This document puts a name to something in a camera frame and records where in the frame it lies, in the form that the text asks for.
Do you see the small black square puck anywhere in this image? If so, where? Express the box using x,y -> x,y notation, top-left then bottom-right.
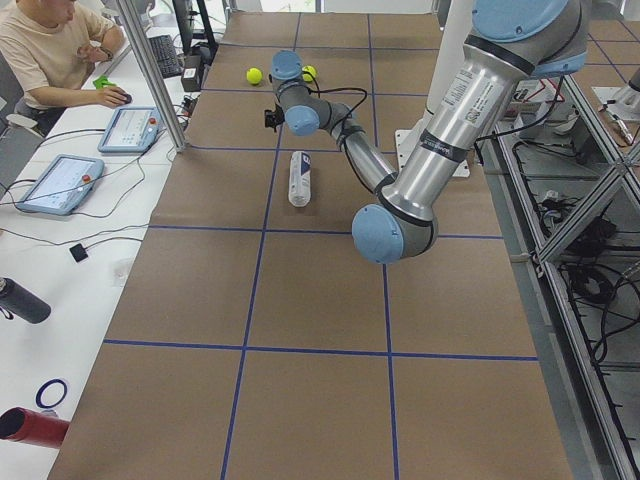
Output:
69,243 -> 88,263

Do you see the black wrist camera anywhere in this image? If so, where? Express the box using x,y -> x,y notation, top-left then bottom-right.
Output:
264,105 -> 285,132

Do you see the black keyboard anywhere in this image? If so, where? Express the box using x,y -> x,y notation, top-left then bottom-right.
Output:
147,35 -> 182,78

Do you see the black power adapter box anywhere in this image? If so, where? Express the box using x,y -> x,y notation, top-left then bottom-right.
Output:
181,55 -> 203,93

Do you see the green plastic clip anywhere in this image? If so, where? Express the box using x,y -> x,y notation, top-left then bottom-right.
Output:
93,75 -> 116,89

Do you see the clear tennis ball can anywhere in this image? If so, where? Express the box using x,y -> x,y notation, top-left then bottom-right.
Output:
288,151 -> 311,208

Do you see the blue teach pendant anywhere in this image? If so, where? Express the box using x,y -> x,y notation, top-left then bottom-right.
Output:
16,154 -> 105,216
97,106 -> 163,154

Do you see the blue tape ring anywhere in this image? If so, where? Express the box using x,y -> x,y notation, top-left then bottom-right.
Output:
36,378 -> 69,409

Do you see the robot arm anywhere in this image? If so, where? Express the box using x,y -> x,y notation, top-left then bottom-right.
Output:
265,0 -> 592,264

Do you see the near blue teach pendant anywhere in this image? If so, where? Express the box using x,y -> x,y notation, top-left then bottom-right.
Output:
16,154 -> 105,216

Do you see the aluminium frame post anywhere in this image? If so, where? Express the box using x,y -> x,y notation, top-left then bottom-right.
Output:
115,0 -> 186,153

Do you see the black water bottle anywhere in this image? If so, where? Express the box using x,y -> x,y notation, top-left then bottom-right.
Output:
1,277 -> 51,324

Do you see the person in beige shirt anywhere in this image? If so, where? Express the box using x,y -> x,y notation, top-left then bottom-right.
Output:
1,0 -> 126,136

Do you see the yellow tennis ball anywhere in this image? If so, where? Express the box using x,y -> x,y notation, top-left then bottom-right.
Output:
302,65 -> 317,83
246,67 -> 263,86

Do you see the far blue teach pendant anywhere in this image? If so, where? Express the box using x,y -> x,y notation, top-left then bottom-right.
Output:
97,106 -> 163,154

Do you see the red cylinder tube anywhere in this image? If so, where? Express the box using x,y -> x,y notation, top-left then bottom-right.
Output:
1,407 -> 70,449

